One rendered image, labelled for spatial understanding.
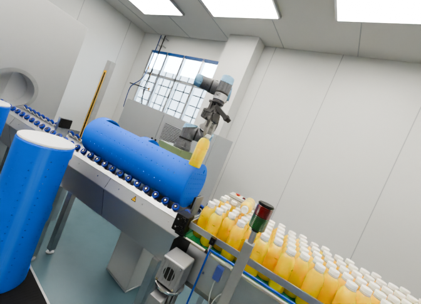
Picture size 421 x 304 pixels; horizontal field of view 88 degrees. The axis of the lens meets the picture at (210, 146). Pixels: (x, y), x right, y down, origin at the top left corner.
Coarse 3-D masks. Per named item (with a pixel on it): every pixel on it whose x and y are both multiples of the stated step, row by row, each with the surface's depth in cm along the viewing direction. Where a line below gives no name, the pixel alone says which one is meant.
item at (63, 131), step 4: (60, 120) 175; (64, 120) 176; (68, 120) 179; (72, 120) 183; (56, 124) 175; (60, 124) 174; (64, 124) 177; (68, 124) 180; (56, 128) 175; (60, 128) 177; (64, 128) 180; (68, 128) 181; (56, 132) 176; (60, 132) 178; (64, 132) 181; (64, 136) 182
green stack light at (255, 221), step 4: (252, 216) 81; (256, 216) 79; (252, 220) 80; (256, 220) 79; (260, 220) 78; (264, 220) 78; (252, 224) 79; (256, 224) 79; (260, 224) 78; (264, 224) 78; (252, 228) 79; (256, 228) 78; (260, 228) 78; (264, 228) 79; (260, 232) 78
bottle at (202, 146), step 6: (204, 138) 118; (198, 144) 117; (204, 144) 116; (198, 150) 116; (204, 150) 117; (192, 156) 117; (198, 156) 116; (204, 156) 118; (192, 162) 116; (198, 162) 116; (198, 168) 117
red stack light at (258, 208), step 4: (256, 208) 80; (260, 208) 79; (264, 208) 78; (256, 212) 80; (260, 212) 79; (264, 212) 78; (268, 212) 78; (272, 212) 79; (260, 216) 78; (264, 216) 78; (268, 216) 78; (268, 220) 79
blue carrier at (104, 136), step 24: (96, 120) 153; (96, 144) 145; (120, 144) 138; (144, 144) 137; (120, 168) 140; (144, 168) 129; (168, 168) 124; (192, 168) 123; (168, 192) 124; (192, 192) 132
